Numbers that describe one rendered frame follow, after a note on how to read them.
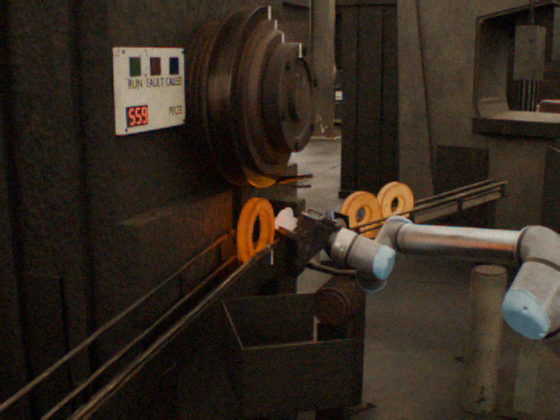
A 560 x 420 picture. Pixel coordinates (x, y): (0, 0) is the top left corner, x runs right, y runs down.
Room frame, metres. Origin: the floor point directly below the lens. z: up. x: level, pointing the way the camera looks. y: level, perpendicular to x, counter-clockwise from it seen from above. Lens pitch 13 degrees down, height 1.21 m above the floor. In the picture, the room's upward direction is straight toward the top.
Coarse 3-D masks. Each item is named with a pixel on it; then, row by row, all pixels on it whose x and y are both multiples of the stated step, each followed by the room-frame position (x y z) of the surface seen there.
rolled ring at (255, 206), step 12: (252, 204) 1.76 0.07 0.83; (264, 204) 1.81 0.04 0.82; (240, 216) 1.74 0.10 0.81; (252, 216) 1.74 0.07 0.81; (264, 216) 1.84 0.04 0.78; (240, 228) 1.72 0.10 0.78; (252, 228) 1.74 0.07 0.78; (264, 228) 1.85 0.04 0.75; (240, 240) 1.72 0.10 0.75; (264, 240) 1.84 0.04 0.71; (240, 252) 1.72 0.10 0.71; (252, 252) 1.73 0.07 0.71
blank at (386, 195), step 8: (392, 184) 2.28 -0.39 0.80; (400, 184) 2.28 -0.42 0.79; (384, 192) 2.25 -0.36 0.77; (392, 192) 2.26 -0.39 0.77; (400, 192) 2.28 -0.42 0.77; (408, 192) 2.30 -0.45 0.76; (384, 200) 2.24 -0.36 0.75; (392, 200) 2.27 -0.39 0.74; (400, 200) 2.31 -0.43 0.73; (408, 200) 2.31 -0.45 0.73; (384, 208) 2.25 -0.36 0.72; (400, 208) 2.31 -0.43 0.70; (408, 208) 2.31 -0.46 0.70; (384, 216) 2.25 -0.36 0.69; (400, 216) 2.29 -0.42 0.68
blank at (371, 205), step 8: (360, 192) 2.20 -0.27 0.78; (352, 200) 2.17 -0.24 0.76; (360, 200) 2.19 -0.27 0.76; (368, 200) 2.21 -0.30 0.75; (376, 200) 2.22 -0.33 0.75; (344, 208) 2.17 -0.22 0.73; (352, 208) 2.17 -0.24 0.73; (368, 208) 2.21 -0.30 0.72; (376, 208) 2.23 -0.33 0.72; (352, 216) 2.17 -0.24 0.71; (368, 216) 2.22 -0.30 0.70; (376, 216) 2.23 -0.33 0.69; (352, 224) 2.17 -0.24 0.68; (376, 224) 2.23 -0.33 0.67; (368, 232) 2.21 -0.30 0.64
